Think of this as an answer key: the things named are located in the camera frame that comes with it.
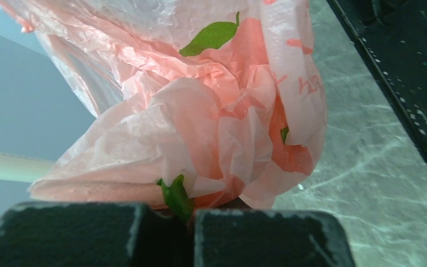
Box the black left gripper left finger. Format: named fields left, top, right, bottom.
left=0, top=202, right=192, bottom=266

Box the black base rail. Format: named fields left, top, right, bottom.
left=329, top=1, right=427, bottom=164

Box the pink peach-print plastic bag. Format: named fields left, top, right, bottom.
left=0, top=1, right=327, bottom=209

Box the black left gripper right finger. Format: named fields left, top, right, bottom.
left=193, top=209, right=356, bottom=266

